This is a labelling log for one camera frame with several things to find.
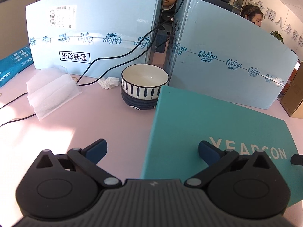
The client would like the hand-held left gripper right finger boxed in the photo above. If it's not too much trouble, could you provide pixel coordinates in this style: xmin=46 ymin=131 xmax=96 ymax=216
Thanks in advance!
xmin=184 ymin=140 xmax=272 ymax=189

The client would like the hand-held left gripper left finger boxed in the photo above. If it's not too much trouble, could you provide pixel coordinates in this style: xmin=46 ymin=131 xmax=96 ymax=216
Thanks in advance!
xmin=33 ymin=139 xmax=120 ymax=189

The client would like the teal cardboard box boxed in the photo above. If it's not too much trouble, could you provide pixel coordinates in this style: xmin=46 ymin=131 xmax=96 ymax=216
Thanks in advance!
xmin=140 ymin=86 xmax=300 ymax=210

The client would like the brown cardboard box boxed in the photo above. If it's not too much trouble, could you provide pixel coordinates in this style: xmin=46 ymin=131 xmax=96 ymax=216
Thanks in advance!
xmin=279 ymin=60 xmax=303 ymax=119

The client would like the dark blue ceramic bowl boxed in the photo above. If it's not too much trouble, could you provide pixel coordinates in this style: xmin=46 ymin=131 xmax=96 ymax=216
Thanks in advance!
xmin=120 ymin=85 xmax=162 ymax=110

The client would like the crumpled white tissue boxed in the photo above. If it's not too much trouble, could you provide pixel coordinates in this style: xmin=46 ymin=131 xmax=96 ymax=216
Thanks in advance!
xmin=98 ymin=77 xmax=120 ymax=90

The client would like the white foam in clear packaging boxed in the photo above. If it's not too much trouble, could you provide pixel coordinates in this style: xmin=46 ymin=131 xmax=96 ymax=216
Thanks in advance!
xmin=26 ymin=66 xmax=82 ymax=121

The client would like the white striped ceramic bowl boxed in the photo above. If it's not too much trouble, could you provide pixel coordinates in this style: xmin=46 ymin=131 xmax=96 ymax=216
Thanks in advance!
xmin=121 ymin=64 xmax=169 ymax=100

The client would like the blue printed box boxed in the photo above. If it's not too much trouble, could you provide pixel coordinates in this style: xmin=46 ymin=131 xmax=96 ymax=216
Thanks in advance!
xmin=0 ymin=44 xmax=35 ymax=88

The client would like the green potted plant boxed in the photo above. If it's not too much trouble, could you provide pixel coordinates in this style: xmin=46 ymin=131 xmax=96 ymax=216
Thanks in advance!
xmin=270 ymin=30 xmax=285 ymax=43

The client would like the light blue carton with label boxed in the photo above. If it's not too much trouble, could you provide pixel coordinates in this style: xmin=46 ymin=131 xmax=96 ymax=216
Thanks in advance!
xmin=25 ymin=0 xmax=164 ymax=79

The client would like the glass door cabinet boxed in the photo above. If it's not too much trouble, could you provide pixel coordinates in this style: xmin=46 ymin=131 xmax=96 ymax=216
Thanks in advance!
xmin=230 ymin=0 xmax=249 ymax=17

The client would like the black cable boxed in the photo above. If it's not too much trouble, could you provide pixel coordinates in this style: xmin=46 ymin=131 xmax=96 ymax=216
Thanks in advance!
xmin=0 ymin=92 xmax=29 ymax=110
xmin=77 ymin=0 xmax=197 ymax=86
xmin=78 ymin=0 xmax=166 ymax=86
xmin=0 ymin=113 xmax=37 ymax=127

